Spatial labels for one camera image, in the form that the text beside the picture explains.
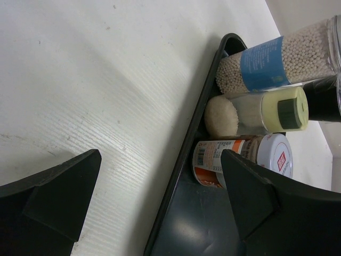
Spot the clear dome cap spice bottle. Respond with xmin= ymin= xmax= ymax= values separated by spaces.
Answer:
xmin=303 ymin=74 xmax=340 ymax=123

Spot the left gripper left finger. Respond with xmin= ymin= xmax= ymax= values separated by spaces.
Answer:
xmin=1 ymin=149 xmax=102 ymax=255

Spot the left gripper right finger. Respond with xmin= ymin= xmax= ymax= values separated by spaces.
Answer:
xmin=221 ymin=150 xmax=340 ymax=255

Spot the blue label silver cap bottle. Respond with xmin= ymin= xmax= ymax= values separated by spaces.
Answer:
xmin=216 ymin=15 xmax=340 ymax=93

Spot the yellow cap sauce bottle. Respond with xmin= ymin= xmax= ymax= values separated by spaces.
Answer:
xmin=204 ymin=86 xmax=308 ymax=138

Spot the black rectangular plastic tray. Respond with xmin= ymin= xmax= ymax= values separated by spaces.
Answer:
xmin=143 ymin=33 xmax=248 ymax=255

